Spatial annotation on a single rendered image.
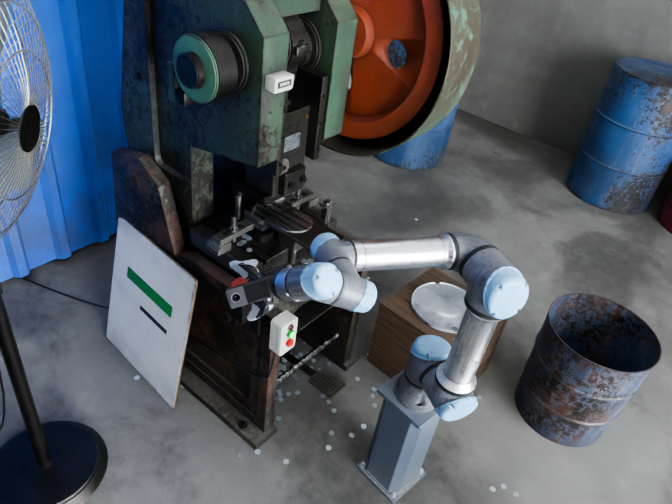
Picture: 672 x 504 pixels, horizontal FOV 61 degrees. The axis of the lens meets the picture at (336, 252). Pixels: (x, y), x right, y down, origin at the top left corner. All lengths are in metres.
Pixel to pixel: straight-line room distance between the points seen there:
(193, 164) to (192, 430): 1.00
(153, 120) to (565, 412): 1.85
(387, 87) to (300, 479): 1.41
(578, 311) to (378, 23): 1.43
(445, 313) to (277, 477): 0.90
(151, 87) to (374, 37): 0.74
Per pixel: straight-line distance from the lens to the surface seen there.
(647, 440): 2.83
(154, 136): 2.07
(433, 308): 2.37
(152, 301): 2.26
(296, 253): 1.96
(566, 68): 4.88
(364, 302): 1.24
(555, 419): 2.50
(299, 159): 1.90
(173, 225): 2.08
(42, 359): 2.64
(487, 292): 1.39
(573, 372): 2.31
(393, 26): 1.96
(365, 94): 2.07
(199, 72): 1.54
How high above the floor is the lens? 1.89
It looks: 37 degrees down
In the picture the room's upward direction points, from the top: 9 degrees clockwise
